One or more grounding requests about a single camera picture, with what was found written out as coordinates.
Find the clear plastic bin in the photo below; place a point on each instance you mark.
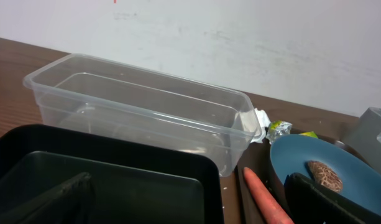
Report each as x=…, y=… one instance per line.
x=116, y=100

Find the yellow foil snack wrapper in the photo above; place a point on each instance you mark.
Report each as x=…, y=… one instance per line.
x=277, y=129

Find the black plastic tray bin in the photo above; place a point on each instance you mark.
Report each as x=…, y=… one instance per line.
x=133, y=183

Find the grey dishwasher rack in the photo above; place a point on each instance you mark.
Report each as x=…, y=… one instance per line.
x=365, y=137

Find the crumpled white tissue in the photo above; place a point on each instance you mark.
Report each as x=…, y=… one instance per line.
x=264, y=123

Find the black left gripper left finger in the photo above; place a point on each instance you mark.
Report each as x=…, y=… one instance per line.
x=69, y=202

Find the dark blue plate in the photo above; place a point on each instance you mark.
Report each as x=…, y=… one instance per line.
x=290, y=153

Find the orange carrot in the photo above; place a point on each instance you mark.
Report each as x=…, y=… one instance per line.
x=271, y=210

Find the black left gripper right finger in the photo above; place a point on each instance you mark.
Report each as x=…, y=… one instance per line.
x=309, y=202

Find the brown patterned cookie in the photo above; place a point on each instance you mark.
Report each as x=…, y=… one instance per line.
x=325, y=176

